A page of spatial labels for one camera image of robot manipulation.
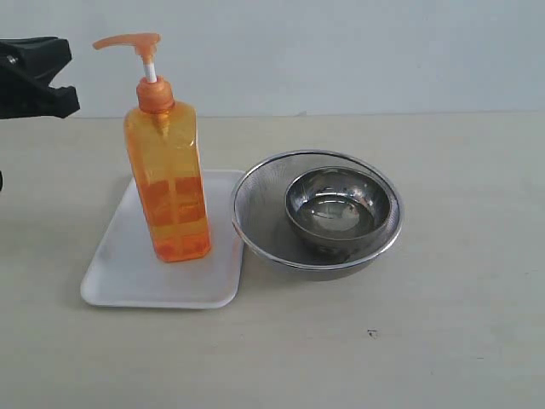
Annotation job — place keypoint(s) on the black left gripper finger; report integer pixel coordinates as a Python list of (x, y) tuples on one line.
[(32, 62), (24, 97)]

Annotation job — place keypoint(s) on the orange pump soap bottle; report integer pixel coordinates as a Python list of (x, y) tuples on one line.
[(161, 137)]

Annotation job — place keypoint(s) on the small stainless steel bowl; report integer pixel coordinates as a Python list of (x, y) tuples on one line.
[(338, 208)]

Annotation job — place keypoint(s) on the white rectangular tray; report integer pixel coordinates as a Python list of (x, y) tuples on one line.
[(125, 272)]

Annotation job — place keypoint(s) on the steel mesh strainer basket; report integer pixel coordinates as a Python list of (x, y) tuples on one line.
[(258, 216)]

